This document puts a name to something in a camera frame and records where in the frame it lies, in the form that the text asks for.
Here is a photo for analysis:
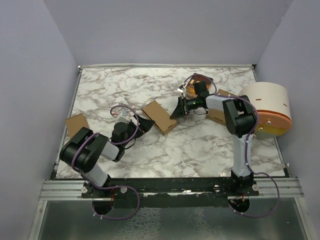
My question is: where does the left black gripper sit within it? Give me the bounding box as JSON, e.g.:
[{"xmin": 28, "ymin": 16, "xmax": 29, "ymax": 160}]
[{"xmin": 122, "ymin": 114, "xmax": 155, "ymax": 148}]

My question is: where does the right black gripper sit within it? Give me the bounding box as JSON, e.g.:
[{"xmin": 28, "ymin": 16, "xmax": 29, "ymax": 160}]
[{"xmin": 170, "ymin": 96, "xmax": 200, "ymax": 120}]

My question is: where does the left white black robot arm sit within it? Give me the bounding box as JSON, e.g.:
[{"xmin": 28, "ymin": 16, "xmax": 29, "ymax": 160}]
[{"xmin": 59, "ymin": 114, "xmax": 155, "ymax": 198}]

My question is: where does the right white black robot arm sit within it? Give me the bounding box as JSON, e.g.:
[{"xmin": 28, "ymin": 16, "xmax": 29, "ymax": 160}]
[{"xmin": 170, "ymin": 81, "xmax": 258, "ymax": 196}]

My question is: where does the folded brown cardboard box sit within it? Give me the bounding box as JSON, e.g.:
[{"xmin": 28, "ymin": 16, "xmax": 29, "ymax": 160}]
[{"xmin": 206, "ymin": 89, "xmax": 236, "ymax": 126}]

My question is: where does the dark orange paperback book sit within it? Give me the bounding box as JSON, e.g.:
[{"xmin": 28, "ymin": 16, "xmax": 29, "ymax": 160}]
[{"xmin": 186, "ymin": 73, "xmax": 213, "ymax": 99}]

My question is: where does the small cardboard piece left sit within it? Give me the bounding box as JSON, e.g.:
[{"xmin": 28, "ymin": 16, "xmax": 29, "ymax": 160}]
[{"xmin": 65, "ymin": 113, "xmax": 90, "ymax": 138}]

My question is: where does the white orange tape dispenser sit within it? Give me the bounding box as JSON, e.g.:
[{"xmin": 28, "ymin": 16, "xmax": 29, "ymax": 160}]
[{"xmin": 238, "ymin": 82, "xmax": 293, "ymax": 139}]

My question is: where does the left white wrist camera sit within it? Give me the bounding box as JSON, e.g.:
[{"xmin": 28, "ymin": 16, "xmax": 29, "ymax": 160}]
[{"xmin": 116, "ymin": 111, "xmax": 130, "ymax": 124}]

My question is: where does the black mounting rail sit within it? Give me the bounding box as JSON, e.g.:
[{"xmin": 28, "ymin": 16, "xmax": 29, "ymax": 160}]
[{"xmin": 81, "ymin": 177, "xmax": 259, "ymax": 208}]

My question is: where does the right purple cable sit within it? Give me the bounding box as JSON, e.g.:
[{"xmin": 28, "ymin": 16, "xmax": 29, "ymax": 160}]
[{"xmin": 183, "ymin": 73, "xmax": 281, "ymax": 218}]

